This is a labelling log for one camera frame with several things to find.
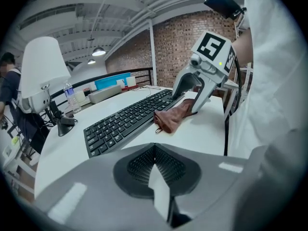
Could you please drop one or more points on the black metal railing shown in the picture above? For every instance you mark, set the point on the black metal railing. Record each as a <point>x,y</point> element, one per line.
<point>101,77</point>

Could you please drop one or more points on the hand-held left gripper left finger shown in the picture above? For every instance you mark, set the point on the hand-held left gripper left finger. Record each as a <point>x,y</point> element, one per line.
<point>91,189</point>

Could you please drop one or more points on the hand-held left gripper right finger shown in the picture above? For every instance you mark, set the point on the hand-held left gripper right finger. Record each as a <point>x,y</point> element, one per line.
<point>211,184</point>

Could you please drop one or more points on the clear water bottle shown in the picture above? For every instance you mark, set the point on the clear water bottle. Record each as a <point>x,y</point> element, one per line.
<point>72,97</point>

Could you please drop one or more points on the white hard-shell backpack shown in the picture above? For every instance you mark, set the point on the white hard-shell backpack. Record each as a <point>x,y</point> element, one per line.
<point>31,105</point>

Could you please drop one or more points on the brown cloth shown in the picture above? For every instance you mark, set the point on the brown cloth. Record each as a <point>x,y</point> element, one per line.
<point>173,119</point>

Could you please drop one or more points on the grey rectangular box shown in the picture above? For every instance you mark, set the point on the grey rectangular box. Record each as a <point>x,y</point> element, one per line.
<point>104,95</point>

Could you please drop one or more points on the dark grey keyboard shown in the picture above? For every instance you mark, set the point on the dark grey keyboard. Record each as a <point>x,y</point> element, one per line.
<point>120,124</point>

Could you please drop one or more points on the white cup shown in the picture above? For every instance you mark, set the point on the white cup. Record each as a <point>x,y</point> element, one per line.
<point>120,83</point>
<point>131,82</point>

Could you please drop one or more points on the person's right forearm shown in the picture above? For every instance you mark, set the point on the person's right forearm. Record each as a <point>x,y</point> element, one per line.
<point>243,49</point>

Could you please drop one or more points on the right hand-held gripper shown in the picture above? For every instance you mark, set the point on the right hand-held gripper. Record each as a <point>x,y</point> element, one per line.
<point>211,48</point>

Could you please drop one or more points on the red tray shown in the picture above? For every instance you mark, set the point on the red tray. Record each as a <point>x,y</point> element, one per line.
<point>131,88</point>

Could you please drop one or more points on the cream cup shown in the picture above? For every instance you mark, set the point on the cream cup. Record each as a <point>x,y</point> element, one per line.
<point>80,96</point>

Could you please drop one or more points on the white lamp shade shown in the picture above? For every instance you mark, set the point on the white lamp shade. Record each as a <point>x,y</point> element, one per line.
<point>43,66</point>

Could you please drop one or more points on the small yellow-green object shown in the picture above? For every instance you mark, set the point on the small yellow-green object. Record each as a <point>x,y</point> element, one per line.
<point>15,140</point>

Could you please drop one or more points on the person's white shirt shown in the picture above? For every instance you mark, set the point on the person's white shirt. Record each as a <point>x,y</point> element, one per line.
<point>269,80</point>

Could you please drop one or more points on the white side table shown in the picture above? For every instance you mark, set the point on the white side table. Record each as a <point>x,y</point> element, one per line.
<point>12,157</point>

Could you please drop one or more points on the grey pendant lamp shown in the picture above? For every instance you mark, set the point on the grey pendant lamp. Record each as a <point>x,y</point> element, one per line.
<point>98,52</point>
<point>91,62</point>

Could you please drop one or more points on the black power adapter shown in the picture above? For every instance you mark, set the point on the black power adapter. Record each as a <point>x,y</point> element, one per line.
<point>67,121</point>

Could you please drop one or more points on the black monitor screen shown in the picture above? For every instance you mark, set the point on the black monitor screen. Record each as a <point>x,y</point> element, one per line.
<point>221,1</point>

